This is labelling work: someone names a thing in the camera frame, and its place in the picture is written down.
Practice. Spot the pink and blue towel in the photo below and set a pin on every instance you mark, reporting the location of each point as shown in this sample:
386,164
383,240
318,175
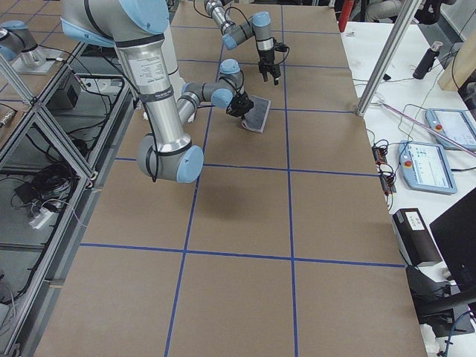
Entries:
255,119

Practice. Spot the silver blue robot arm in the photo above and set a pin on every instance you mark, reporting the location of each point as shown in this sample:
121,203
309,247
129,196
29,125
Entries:
257,26
136,31

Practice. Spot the small red circuit board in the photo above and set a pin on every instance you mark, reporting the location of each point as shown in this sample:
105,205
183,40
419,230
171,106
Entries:
380,154

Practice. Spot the aluminium frame post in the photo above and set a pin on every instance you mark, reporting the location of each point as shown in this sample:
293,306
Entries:
404,12

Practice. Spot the near teach pendant tablet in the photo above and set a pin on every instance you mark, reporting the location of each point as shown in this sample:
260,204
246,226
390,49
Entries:
425,167

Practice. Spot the far teach pendant tablet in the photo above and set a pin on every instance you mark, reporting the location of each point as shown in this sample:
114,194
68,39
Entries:
453,124

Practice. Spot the white reacher grabber stick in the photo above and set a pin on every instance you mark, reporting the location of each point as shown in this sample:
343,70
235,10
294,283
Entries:
426,128

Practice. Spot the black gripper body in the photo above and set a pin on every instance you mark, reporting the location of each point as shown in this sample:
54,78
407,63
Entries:
266,57
238,104

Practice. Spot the red cylinder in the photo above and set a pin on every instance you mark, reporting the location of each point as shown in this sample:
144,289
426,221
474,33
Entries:
345,15

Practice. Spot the black water bottle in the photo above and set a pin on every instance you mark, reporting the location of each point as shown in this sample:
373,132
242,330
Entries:
427,61

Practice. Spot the white power strip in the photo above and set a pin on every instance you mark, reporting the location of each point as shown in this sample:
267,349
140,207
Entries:
40,218

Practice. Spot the black monitor with stand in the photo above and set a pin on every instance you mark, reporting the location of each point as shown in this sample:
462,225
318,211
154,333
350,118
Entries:
441,305

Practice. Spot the teach pendant tablet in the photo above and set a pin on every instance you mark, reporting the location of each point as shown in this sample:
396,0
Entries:
453,124
425,167

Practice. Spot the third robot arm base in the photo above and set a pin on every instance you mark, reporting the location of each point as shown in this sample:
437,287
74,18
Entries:
19,47

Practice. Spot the black box white label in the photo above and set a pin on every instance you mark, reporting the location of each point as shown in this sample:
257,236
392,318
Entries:
415,240

